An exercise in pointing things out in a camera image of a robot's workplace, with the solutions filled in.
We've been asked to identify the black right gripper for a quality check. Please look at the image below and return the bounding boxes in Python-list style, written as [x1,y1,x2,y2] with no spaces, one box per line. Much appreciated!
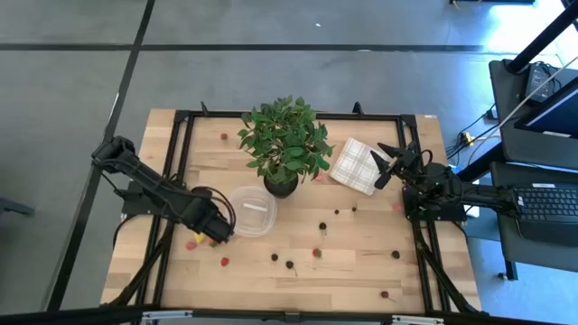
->
[369,140,424,190]

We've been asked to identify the clear plastic tupperware container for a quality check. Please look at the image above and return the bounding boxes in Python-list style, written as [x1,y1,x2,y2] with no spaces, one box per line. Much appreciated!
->
[227,185,278,239]

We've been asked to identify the green plant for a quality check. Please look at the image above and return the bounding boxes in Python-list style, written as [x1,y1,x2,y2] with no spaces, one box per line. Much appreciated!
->
[237,94,336,200]

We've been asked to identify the white plaid folded cloth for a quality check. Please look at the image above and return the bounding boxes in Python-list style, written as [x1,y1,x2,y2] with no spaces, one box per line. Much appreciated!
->
[328,136,390,197]

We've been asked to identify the dark grey desk top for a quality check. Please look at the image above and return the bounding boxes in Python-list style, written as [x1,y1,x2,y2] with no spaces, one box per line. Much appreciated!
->
[489,58,578,172]
[489,161,578,281]

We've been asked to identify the black computer keyboard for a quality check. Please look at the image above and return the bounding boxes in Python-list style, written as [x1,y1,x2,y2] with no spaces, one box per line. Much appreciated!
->
[512,182,578,247]

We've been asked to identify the black power adapter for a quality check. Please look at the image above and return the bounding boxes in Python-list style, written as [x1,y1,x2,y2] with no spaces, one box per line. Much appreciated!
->
[523,61,561,105]

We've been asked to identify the black computer monitor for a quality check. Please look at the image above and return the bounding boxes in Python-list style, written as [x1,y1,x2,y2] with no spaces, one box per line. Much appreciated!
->
[513,75,578,139]

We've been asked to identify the grey furniture foot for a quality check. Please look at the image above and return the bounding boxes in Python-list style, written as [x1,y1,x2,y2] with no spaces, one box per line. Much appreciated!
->
[0,196,36,218]

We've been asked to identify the black diagonal post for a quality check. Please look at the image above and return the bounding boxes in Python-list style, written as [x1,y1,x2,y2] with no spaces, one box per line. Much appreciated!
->
[453,142,506,184]
[504,0,578,75]

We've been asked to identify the black floor cable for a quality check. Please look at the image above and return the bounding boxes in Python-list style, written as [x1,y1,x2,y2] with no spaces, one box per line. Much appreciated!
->
[444,103,500,166]

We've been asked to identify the black and silver rail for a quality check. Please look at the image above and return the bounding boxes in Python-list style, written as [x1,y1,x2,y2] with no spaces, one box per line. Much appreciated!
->
[0,304,578,325]

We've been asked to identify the white cable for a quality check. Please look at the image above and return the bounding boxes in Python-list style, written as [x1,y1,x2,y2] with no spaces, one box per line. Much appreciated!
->
[464,54,578,168]

